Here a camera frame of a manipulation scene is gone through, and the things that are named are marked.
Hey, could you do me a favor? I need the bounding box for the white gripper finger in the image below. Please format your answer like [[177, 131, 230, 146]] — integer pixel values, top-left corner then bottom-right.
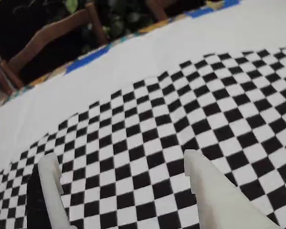
[[184, 149, 281, 229]]

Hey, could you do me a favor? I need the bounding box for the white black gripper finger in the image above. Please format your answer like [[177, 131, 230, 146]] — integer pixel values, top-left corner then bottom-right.
[[26, 152, 79, 229]]

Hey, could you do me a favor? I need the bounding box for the blue tape strip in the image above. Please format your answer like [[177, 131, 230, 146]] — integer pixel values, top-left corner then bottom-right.
[[64, 44, 112, 76], [187, 0, 243, 19]]

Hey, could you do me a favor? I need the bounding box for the green leafy houseplant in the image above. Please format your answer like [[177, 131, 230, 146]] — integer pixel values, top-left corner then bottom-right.
[[57, 0, 163, 39]]

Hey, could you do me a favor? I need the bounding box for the checkerboard printed white sheet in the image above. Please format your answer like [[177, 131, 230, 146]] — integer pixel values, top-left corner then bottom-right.
[[0, 0, 286, 229]]

